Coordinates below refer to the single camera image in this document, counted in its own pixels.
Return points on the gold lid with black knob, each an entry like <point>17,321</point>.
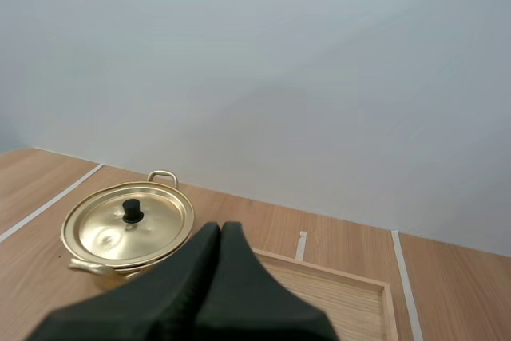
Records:
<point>127,226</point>

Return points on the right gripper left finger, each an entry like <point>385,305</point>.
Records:
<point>159,301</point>

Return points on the shallow wooden tray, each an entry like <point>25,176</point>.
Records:
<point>351,301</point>

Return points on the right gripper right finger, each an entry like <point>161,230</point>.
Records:
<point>247,301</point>

